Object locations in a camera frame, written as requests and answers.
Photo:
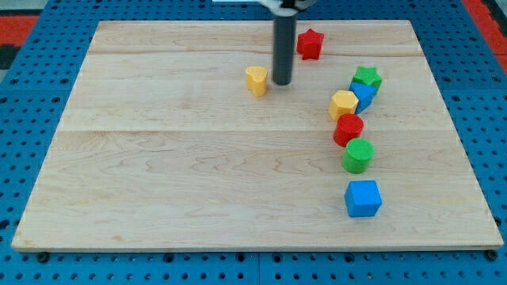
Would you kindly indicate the green star block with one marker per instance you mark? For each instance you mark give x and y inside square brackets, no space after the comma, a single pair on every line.
[368,76]

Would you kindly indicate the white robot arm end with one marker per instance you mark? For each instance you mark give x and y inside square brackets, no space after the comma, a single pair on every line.
[286,8]

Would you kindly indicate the red cylinder block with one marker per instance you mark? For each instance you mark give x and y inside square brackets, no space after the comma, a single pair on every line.
[349,126]

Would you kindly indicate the green cylinder block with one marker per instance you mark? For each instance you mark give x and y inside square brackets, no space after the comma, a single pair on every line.
[357,156]

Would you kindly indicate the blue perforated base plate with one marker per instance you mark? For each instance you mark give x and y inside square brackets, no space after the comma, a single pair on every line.
[38,83]

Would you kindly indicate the blue triangle block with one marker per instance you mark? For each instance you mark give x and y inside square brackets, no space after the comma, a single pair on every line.
[365,95]

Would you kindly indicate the light wooden board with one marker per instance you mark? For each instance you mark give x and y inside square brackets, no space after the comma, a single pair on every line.
[162,148]

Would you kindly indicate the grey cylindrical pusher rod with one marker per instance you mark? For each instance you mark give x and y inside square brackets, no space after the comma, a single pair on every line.
[284,27]

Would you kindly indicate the yellow hexagon block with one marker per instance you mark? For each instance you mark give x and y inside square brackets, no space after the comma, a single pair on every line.
[342,102]

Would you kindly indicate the red star block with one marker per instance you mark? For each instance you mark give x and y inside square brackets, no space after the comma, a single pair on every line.
[309,44]

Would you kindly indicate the blue cube block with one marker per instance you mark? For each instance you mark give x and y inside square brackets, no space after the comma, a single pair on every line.
[362,198]

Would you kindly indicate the yellow heart block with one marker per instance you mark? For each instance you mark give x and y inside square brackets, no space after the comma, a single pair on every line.
[256,80]

